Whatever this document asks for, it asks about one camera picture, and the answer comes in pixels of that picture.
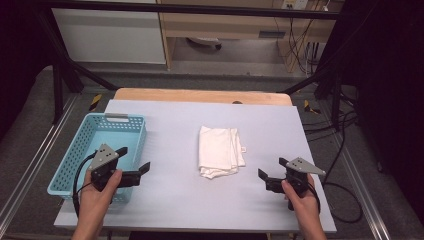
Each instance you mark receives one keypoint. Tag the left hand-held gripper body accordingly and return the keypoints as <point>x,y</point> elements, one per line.
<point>103,160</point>

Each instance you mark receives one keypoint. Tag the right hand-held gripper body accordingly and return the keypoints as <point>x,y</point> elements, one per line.
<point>296,175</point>

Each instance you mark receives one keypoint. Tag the light blue perforated plastic basket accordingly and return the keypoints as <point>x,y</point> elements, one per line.
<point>83,146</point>

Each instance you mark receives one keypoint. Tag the white cloth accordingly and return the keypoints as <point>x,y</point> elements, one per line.
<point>218,150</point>

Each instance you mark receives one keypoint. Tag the person's right hand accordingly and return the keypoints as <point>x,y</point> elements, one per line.
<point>301,203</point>

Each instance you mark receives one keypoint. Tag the person's left hand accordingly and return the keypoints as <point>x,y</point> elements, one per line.
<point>96,200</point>

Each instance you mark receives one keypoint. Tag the yellow black floor tape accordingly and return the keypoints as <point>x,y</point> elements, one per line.
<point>95,102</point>
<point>311,107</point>

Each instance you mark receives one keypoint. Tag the light wooden table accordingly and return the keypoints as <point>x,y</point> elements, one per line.
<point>200,96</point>

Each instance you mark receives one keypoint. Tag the white cabinet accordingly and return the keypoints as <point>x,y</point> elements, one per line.
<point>106,36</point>

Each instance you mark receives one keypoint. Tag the black curtain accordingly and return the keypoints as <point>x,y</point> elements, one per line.
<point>20,60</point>
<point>390,100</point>

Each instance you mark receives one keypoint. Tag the white wheeled stand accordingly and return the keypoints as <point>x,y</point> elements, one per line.
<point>203,41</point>

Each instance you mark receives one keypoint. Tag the beige wooden desk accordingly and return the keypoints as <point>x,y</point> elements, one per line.
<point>226,28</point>

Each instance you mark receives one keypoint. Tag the white power strip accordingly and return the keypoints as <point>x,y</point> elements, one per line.
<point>295,4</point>

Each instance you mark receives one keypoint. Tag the aluminium floor rail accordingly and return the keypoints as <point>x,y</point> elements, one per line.
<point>363,193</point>
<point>36,156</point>

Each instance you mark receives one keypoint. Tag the black metal frame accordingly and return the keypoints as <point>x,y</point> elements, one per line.
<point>200,8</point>

